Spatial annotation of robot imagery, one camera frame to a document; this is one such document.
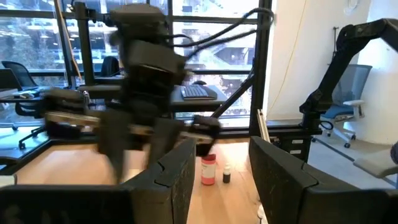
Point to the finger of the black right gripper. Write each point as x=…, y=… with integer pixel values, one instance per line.
x=112, y=140
x=166, y=137

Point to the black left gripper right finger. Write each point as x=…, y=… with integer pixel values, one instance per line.
x=295, y=199

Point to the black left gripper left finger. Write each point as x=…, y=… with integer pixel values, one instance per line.
x=155, y=202

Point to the large red food coloring bottle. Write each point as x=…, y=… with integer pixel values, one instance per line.
x=208, y=171

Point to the small white cap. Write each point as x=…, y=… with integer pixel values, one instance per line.
x=226, y=178

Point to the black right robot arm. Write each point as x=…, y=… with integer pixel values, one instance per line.
x=140, y=21

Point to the black office chair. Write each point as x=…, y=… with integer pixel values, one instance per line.
x=20, y=74
x=110, y=67

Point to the black computer keyboard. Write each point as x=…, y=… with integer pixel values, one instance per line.
x=194, y=92

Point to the black office desk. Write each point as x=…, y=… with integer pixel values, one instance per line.
x=199, y=104

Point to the black computer mouse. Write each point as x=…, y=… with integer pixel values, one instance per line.
x=199, y=82

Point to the black desk pole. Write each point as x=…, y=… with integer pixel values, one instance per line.
x=85, y=46

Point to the grey chair seat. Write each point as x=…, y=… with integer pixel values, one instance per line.
x=376, y=163

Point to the blue grey office chair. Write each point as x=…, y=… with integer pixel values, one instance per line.
x=354, y=81

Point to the silver aluminium bracket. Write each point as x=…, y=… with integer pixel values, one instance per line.
x=263, y=127

